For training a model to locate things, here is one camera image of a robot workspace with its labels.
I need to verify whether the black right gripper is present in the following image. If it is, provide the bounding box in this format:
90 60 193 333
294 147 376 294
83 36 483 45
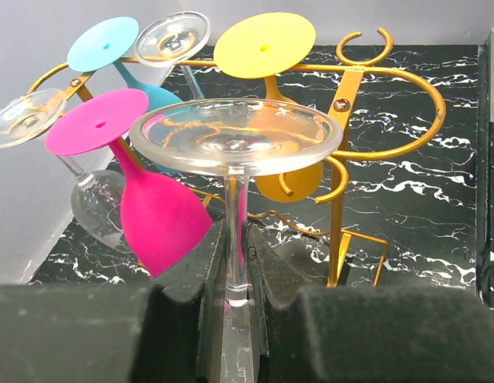
476 27 494 307

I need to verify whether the grey clear wine glass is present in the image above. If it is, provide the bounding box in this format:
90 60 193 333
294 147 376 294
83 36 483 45
0 88 128 251

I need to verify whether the clear flute glass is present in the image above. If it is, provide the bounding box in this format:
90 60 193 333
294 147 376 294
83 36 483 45
133 11 211 99

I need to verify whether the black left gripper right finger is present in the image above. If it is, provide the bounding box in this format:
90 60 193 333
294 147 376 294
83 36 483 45
247 227 494 382

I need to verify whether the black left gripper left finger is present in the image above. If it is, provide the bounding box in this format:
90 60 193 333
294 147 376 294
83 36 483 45
0 222 226 382

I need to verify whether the magenta plastic wine glass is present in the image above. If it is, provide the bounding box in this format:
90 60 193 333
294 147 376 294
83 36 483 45
45 89 213 277

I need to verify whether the clear wine glass front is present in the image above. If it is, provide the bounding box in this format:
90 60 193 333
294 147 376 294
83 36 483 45
130 98 343 382

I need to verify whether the orange plastic wine glass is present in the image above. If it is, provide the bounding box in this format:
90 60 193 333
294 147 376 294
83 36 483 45
213 12 323 203

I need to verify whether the blue plastic wine glass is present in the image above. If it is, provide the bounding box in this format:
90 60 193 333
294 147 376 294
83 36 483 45
66 16 188 175

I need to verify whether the gold wire glass rack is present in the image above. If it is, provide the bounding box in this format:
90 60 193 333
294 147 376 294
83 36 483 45
29 27 447 288

